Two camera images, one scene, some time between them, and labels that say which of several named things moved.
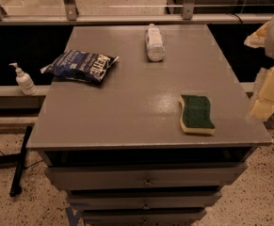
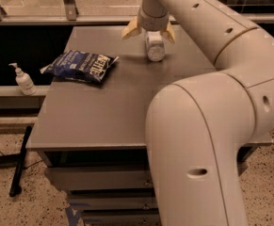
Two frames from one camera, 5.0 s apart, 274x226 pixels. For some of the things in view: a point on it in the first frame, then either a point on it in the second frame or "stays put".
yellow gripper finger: (257, 39) -> (147, 22)
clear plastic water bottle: (154, 43) stays put
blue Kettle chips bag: (80, 65) stays put
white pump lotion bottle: (24, 81) stays put
